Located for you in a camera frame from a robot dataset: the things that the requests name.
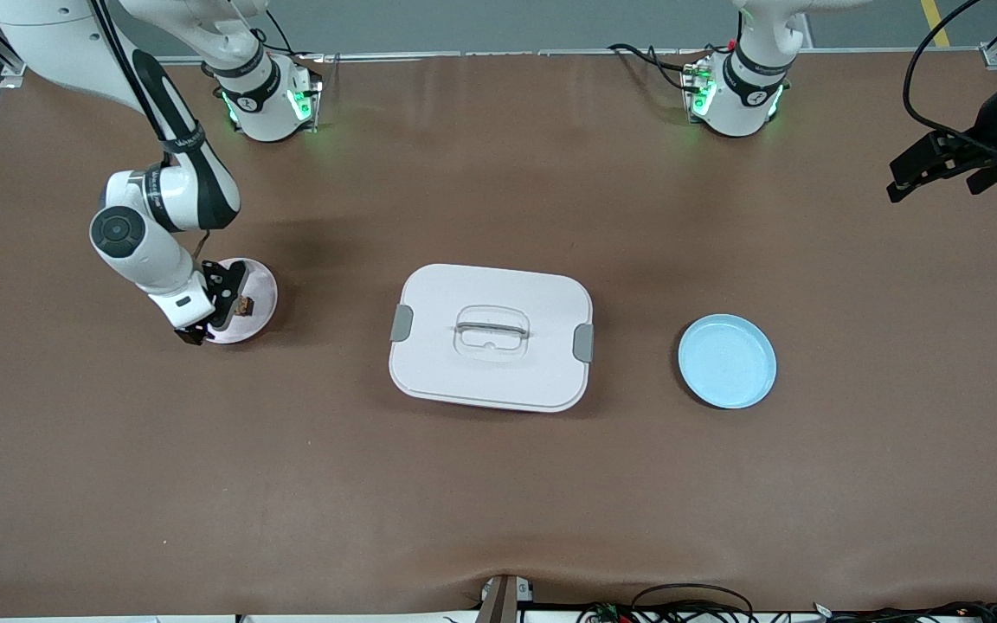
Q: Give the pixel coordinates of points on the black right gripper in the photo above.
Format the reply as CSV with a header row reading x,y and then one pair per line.
x,y
223,309

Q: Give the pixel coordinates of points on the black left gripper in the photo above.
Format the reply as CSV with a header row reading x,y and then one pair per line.
x,y
986,130

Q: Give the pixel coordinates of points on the orange black switch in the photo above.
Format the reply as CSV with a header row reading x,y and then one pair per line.
x,y
246,305

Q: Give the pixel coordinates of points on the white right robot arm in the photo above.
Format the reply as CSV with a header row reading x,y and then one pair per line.
x,y
144,251

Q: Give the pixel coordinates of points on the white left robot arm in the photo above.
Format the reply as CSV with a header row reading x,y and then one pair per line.
x,y
741,95

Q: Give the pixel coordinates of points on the pink round plate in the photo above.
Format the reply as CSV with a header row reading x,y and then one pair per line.
x,y
262,294

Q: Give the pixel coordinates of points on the light blue round plate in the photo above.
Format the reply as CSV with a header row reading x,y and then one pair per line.
x,y
728,363

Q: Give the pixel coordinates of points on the brown table mat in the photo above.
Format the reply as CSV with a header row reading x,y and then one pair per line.
x,y
498,484

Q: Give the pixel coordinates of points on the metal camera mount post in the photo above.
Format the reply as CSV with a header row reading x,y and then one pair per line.
x,y
503,601

